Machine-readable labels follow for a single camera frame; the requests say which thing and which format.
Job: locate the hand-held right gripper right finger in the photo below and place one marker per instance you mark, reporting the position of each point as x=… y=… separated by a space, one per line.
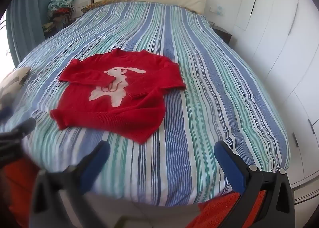
x=230 y=165

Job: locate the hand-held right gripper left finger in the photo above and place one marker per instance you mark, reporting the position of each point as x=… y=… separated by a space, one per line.
x=99 y=159

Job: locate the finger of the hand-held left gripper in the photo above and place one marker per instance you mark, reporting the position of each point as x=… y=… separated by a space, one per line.
x=25 y=127
x=5 y=113

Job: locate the red sweater with white rabbit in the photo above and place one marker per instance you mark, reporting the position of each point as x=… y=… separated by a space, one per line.
x=112 y=93

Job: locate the pile of colourful clothes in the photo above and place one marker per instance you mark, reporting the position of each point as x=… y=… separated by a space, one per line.
x=61 y=6

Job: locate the beige cushion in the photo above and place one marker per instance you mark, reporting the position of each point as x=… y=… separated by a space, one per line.
x=15 y=78

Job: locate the blue grey curtain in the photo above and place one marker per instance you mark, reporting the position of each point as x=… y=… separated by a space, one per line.
x=27 y=18

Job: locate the blue green striped bedspread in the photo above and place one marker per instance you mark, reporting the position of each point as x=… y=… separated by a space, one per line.
x=189 y=73

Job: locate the white wardrobe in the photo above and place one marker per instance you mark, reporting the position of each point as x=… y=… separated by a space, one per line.
x=281 y=43

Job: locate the dark nightstand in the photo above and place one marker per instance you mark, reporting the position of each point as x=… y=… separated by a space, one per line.
x=223 y=32

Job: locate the yellow patterned pillow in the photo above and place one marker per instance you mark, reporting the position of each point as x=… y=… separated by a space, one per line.
x=96 y=5

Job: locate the white wall sockets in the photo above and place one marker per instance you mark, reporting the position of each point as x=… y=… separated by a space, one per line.
x=217 y=10

